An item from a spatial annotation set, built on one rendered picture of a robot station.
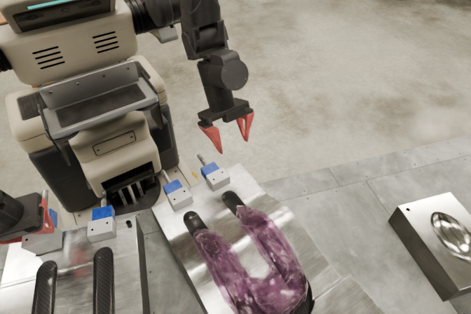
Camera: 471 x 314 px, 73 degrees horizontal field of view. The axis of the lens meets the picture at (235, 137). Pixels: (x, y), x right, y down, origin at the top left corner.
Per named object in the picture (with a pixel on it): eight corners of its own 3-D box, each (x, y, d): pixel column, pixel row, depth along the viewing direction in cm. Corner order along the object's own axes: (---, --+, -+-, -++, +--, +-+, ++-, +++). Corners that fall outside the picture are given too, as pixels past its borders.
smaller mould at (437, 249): (387, 221, 81) (397, 205, 76) (437, 207, 84) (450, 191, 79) (443, 302, 68) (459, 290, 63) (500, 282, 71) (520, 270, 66)
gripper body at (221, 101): (251, 108, 70) (243, 76, 67) (211, 126, 66) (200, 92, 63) (237, 104, 75) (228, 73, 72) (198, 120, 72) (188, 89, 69)
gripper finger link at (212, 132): (247, 148, 72) (236, 109, 68) (219, 162, 69) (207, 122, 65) (232, 141, 77) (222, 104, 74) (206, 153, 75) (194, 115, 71)
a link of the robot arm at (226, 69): (216, 21, 66) (179, 31, 63) (245, 17, 57) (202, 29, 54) (230, 76, 71) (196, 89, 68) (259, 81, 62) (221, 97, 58)
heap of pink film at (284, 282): (184, 236, 72) (179, 219, 67) (249, 200, 79) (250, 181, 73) (249, 351, 57) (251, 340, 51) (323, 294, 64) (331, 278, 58)
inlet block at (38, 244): (41, 198, 73) (26, 188, 69) (63, 192, 74) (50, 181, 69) (37, 255, 66) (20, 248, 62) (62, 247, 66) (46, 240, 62)
